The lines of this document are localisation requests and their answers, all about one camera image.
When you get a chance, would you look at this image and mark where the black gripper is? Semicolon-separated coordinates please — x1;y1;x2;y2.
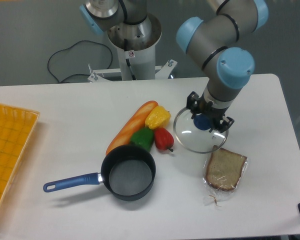
186;91;235;133

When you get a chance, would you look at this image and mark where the glass lid blue knob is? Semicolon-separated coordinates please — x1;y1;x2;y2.
173;107;229;154

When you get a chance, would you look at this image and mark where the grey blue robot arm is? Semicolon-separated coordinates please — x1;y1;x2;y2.
79;0;269;133

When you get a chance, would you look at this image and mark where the yellow toy bell pepper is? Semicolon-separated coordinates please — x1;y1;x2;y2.
145;105;171;130

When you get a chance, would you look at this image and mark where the red toy bell pepper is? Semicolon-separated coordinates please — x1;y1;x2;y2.
154;127;174;152

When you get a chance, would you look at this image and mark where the bread slice in plastic wrap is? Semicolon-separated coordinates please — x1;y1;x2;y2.
203;145;248;207

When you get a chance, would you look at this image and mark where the green toy bell pepper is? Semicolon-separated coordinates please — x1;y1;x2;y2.
130;127;154;152

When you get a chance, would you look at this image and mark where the orange toy baguette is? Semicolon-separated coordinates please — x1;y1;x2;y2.
105;100;159;155

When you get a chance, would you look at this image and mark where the yellow woven basket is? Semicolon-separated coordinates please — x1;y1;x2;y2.
0;103;40;208

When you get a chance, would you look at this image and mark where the black saucepan blue handle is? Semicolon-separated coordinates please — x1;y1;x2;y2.
43;144;156;202

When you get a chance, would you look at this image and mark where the black cable on floor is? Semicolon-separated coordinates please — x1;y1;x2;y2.
47;40;113;84

